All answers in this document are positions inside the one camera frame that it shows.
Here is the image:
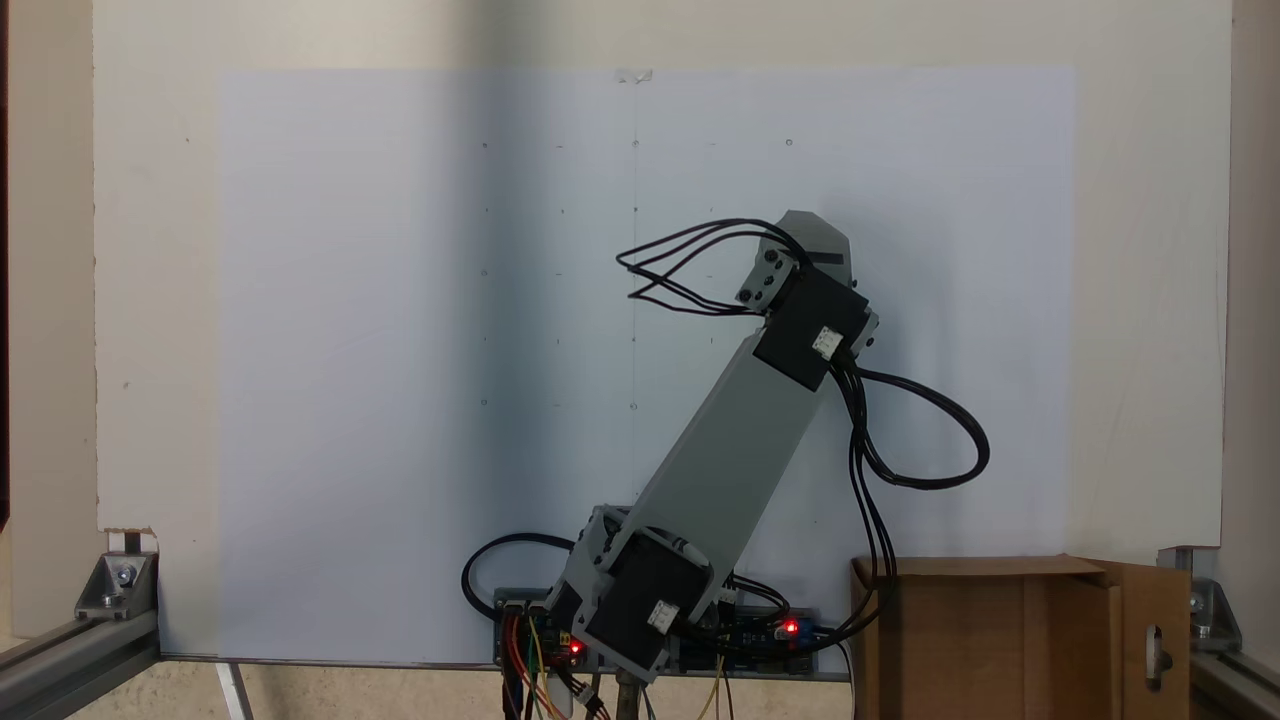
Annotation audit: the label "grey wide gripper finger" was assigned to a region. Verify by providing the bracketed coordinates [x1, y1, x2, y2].
[775, 209, 853, 260]

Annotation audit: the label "blue circuit board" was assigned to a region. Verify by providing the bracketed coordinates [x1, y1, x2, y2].
[733, 608, 837, 668]

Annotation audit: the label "brown cardboard box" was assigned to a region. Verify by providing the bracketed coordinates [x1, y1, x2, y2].
[850, 555, 1193, 720]

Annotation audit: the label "grey board mounting plate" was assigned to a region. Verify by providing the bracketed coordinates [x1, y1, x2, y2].
[493, 588, 847, 684]

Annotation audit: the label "circuit board with jumper pins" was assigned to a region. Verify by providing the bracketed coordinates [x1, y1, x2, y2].
[498, 598, 588, 668]

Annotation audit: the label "white paper sheet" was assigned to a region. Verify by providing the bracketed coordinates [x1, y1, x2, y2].
[215, 67, 1079, 666]

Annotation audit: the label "white metal strip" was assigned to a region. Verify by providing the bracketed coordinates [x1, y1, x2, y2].
[215, 661, 253, 720]

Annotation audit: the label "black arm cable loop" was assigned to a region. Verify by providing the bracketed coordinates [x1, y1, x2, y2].
[828, 362, 992, 646]
[614, 217, 801, 317]

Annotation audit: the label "black power cable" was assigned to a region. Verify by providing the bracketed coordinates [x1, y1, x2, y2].
[461, 532, 581, 623]

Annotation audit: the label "metal corner bracket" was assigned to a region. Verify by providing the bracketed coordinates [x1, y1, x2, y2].
[1187, 577, 1244, 654]
[75, 550, 160, 622]

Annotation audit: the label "coloured jumper wires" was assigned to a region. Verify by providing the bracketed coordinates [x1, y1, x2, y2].
[503, 615, 613, 720]

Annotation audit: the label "aluminium frame post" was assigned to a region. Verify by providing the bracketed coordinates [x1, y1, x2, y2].
[0, 610, 161, 720]
[1188, 645, 1280, 720]

